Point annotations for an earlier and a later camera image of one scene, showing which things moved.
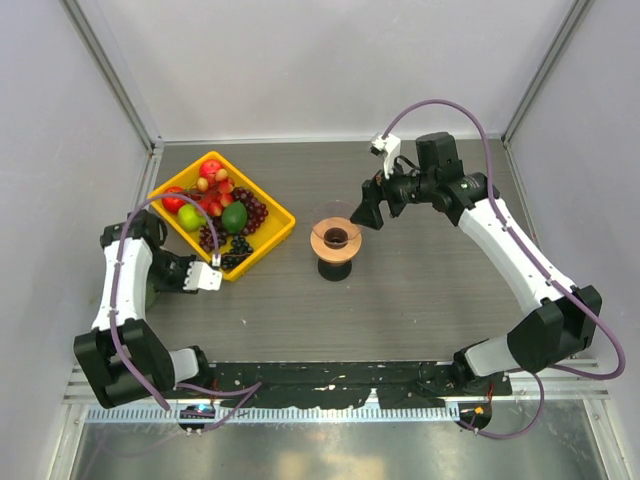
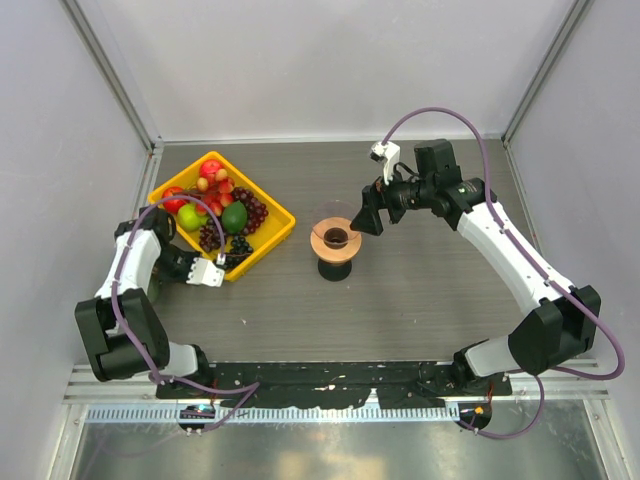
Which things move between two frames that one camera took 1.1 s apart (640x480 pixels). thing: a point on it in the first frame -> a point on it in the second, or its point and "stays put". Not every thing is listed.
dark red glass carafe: [335, 271] stays put
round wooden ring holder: [331, 254] stays put
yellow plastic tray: [277, 225] -> [187, 239]
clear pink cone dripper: [332, 223] stays put
